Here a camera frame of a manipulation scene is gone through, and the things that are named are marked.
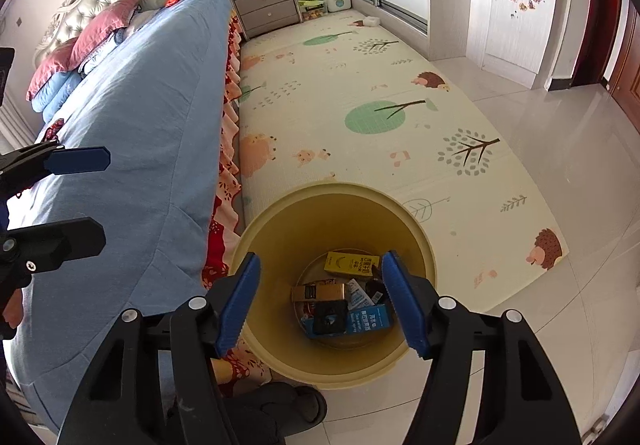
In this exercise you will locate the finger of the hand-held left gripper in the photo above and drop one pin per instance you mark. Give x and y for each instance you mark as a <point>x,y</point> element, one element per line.
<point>80,159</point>
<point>55,242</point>

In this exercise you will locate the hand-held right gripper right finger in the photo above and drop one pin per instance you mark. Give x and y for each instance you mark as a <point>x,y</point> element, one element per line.
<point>400,300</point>

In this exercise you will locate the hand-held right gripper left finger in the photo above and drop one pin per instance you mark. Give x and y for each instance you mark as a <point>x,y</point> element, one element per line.
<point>240,305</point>

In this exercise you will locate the dark brown bottle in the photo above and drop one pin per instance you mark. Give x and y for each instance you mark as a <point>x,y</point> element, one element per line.
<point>377,287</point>

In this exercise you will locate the white blue box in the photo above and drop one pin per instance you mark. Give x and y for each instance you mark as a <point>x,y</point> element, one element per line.
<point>359,294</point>

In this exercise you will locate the yellow box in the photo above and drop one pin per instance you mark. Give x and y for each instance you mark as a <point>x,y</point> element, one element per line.
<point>350,264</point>

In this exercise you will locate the black foam piece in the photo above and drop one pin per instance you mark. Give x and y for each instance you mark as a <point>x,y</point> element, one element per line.
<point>325,317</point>

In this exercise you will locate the gold brown carton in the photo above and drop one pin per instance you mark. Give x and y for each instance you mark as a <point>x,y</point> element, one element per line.
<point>320,292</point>

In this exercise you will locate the yellow trash bin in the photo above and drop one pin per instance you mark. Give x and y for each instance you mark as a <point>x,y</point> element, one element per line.
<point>300,225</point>

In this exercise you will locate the pink pillow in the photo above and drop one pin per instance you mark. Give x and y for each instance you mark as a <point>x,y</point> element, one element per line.
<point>50,67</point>
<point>107,22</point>

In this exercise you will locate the blue folded quilt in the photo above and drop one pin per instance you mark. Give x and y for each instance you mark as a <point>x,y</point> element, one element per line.
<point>55,92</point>

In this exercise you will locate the bed with blue sheet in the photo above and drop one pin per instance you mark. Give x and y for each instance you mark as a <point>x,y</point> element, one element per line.
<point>150,125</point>

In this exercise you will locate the light blue folded blanket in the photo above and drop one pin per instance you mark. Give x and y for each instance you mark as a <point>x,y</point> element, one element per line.
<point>100,52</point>

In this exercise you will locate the dark grey slipper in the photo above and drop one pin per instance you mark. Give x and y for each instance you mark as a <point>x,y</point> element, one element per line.
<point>280,410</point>

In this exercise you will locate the floral bed skirt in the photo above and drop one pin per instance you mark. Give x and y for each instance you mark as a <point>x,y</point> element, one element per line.
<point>227,135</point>

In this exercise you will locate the white cloth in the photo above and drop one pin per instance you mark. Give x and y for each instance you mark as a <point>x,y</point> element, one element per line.
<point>147,16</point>

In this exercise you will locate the small orange toy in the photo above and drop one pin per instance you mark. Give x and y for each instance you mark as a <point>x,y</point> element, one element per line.
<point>173,2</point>

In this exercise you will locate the printed play mat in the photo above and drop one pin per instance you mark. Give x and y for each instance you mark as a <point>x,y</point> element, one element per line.
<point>350,75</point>

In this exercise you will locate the grey nightstand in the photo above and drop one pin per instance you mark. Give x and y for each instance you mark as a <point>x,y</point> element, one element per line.
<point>267,5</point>

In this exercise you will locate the yellow green toy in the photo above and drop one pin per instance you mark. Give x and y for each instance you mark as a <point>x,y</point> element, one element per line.
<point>311,5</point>

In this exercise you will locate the small white box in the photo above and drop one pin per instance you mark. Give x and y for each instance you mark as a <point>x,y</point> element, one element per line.
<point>371,21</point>

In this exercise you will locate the white green storage box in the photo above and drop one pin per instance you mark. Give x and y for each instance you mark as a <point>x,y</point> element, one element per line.
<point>334,0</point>

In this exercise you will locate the white corner cabinet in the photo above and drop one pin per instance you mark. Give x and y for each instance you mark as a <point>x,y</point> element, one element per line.
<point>520,25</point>

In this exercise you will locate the dark red wooden door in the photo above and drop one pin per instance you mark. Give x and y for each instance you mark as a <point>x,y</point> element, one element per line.
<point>607,25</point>

